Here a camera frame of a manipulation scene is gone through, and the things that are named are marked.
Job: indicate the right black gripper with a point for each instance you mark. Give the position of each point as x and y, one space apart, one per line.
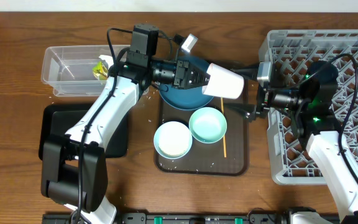
265 97

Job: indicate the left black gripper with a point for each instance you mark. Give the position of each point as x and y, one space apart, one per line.
182 74

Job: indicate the dark blue plate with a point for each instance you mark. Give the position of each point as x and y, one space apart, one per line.
190 99

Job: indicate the pink white cup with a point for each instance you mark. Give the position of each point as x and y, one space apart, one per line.
223 83

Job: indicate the wooden chopstick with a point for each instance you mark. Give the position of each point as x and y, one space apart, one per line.
224 137

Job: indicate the light blue rice bowl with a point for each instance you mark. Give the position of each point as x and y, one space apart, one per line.
173 140

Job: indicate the white tissue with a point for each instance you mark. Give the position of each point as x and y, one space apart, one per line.
107 61

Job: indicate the yellow green snack wrapper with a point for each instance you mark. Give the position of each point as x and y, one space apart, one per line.
100 72

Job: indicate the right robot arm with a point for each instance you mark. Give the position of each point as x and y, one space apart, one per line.
313 123

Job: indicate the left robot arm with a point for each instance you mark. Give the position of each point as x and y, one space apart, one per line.
74 171

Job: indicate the grey dishwasher rack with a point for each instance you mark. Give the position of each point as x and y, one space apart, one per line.
292 52

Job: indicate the brown serving tray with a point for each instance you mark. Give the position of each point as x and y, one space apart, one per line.
208 159

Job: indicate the clear plastic bin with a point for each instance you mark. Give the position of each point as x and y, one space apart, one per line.
68 69

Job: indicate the black plastic tray bin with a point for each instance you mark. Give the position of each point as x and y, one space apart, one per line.
58 118

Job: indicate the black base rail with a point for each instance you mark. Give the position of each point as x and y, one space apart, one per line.
135 218

